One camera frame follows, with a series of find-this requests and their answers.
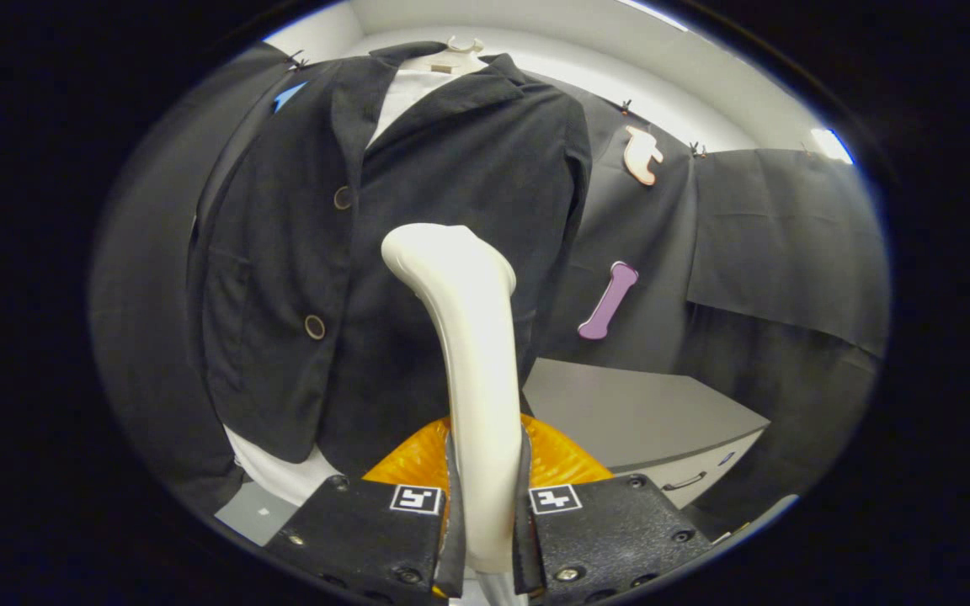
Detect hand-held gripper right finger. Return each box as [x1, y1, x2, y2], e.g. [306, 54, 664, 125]
[512, 412, 715, 603]

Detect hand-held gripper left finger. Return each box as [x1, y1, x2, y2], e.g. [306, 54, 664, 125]
[264, 414, 469, 603]

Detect white shirt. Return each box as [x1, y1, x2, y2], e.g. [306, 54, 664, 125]
[224, 67, 462, 508]

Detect white garment steamer with hose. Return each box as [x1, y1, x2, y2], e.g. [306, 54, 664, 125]
[381, 223, 530, 606]

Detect black suit jacket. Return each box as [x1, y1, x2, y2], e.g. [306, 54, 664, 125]
[186, 40, 594, 479]

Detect white clothes hanger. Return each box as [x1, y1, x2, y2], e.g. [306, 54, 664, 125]
[426, 35, 486, 75]

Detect grey cabinet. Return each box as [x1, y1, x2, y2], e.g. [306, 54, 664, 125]
[521, 358, 772, 510]

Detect black backdrop cloth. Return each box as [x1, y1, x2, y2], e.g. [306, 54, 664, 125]
[88, 42, 890, 540]

